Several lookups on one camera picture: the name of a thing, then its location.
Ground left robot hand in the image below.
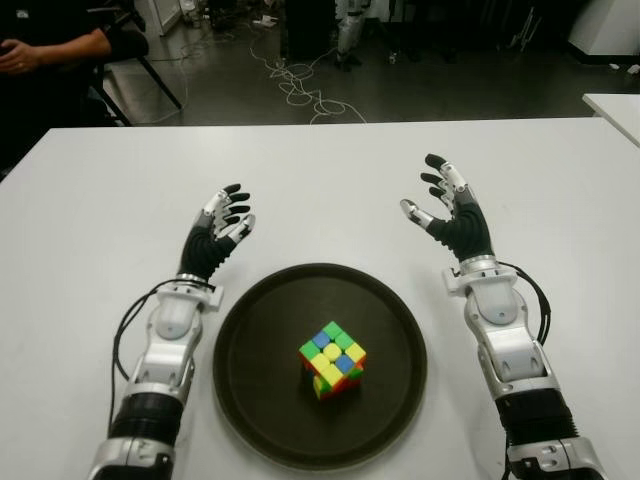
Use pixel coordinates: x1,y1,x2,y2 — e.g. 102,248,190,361
178,183,257,284

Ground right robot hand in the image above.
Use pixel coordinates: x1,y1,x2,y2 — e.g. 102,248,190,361
398,153,497,264

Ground multicoloured Rubik's cube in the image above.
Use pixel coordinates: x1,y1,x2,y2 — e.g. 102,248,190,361
298,320,367,401

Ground dark brown round plate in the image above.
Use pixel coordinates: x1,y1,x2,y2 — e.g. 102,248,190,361
212,263,429,471

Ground white side table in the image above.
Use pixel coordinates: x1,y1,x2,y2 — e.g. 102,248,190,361
582,92,640,149

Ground silver folded stand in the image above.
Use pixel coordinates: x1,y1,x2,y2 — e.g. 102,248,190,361
507,0,544,54

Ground black chair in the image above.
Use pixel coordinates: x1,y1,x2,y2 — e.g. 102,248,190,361
87,19,184,126

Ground standing humanoid robot legs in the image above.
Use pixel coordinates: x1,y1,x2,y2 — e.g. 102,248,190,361
334,0,374,69

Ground white cabinet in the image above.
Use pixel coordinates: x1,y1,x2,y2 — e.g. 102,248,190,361
132,0,184,37

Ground black cabinet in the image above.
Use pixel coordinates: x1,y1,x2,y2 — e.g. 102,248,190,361
284,0,339,61

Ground seated person in black shirt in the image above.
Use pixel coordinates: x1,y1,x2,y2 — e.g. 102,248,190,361
0,0,114,174

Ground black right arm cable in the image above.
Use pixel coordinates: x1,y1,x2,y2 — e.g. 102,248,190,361
499,262,553,346

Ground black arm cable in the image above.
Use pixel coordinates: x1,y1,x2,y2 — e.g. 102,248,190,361
499,262,553,346
110,279,211,386

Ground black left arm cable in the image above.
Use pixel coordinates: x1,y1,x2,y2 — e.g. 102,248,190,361
110,279,211,386

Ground tangled white floor cable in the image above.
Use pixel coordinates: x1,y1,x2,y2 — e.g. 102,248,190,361
249,37,369,125

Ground white pedestal with black base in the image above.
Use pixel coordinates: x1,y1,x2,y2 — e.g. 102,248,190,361
567,0,640,65

